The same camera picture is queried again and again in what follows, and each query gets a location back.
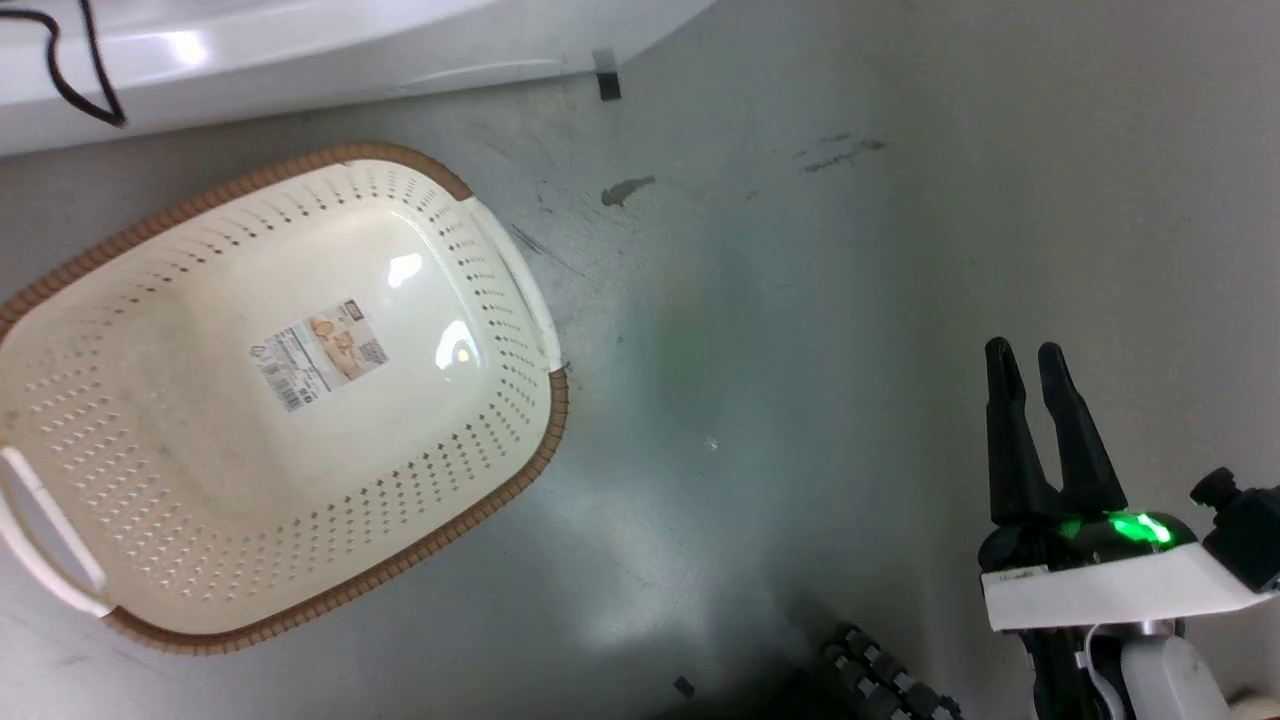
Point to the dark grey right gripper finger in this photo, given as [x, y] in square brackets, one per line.
[1010, 440]
[1082, 440]

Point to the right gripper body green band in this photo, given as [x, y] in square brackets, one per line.
[1090, 575]

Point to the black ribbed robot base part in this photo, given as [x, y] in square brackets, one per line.
[880, 680]

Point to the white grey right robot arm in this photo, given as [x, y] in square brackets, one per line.
[1150, 675]

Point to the cream perforated laundry basket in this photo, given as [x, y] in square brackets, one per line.
[200, 450]

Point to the white washing machine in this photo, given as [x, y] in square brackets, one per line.
[300, 50]

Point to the black tape strip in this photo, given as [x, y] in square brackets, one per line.
[606, 74]

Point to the paper label sticker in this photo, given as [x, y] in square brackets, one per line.
[320, 352]

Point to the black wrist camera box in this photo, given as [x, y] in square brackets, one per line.
[1245, 530]

